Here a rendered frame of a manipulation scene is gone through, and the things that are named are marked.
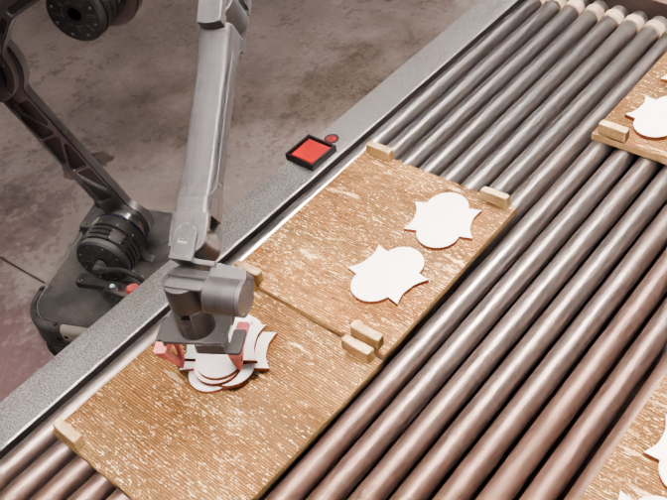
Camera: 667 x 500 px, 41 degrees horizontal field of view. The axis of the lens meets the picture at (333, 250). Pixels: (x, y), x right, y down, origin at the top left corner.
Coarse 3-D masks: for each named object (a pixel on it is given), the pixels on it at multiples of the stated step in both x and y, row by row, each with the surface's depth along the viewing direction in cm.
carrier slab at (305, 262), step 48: (336, 192) 175; (384, 192) 173; (432, 192) 171; (288, 240) 167; (336, 240) 165; (384, 240) 164; (480, 240) 161; (288, 288) 159; (336, 288) 157; (432, 288) 154; (384, 336) 148
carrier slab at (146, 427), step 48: (288, 336) 151; (336, 336) 149; (144, 384) 148; (288, 384) 144; (336, 384) 142; (96, 432) 142; (144, 432) 141; (192, 432) 140; (240, 432) 138; (288, 432) 137; (144, 480) 135; (192, 480) 133; (240, 480) 132
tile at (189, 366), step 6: (186, 366) 146; (192, 366) 146; (180, 372) 146; (198, 372) 145; (198, 378) 144; (204, 378) 144; (228, 378) 143; (204, 384) 144; (210, 384) 143; (216, 384) 143; (222, 384) 143
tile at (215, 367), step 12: (252, 324) 149; (264, 324) 149; (228, 336) 148; (252, 336) 147; (192, 348) 147; (252, 348) 146; (192, 360) 146; (204, 360) 145; (216, 360) 145; (228, 360) 144; (252, 360) 144; (204, 372) 143; (216, 372) 143; (228, 372) 143
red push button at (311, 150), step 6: (306, 144) 188; (312, 144) 188; (318, 144) 188; (300, 150) 187; (306, 150) 187; (312, 150) 186; (318, 150) 186; (324, 150) 186; (300, 156) 186; (306, 156) 185; (312, 156) 185; (318, 156) 185; (312, 162) 184
